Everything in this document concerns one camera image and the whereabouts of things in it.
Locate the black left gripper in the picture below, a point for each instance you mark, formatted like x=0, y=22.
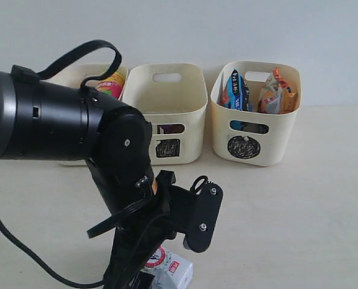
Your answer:
x=143, y=220

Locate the blue white milk carton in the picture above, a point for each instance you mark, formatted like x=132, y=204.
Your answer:
x=170, y=270

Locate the purple drink carton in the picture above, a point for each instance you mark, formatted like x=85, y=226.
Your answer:
x=170, y=129

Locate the blue black snack bag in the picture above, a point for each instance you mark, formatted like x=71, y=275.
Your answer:
x=236, y=94

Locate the pink Lays chips can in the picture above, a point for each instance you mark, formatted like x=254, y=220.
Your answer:
x=112, y=85

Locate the orange snack bag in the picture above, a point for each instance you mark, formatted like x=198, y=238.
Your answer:
x=277, y=96

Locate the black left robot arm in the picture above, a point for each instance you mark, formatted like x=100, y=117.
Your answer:
x=40, y=120

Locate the cream bin circle mark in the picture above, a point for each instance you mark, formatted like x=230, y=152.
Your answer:
x=251, y=137

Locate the cream bin square mark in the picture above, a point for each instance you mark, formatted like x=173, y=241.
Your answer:
x=170, y=94

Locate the cream bin triangle mark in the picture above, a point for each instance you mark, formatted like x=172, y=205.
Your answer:
x=72, y=77

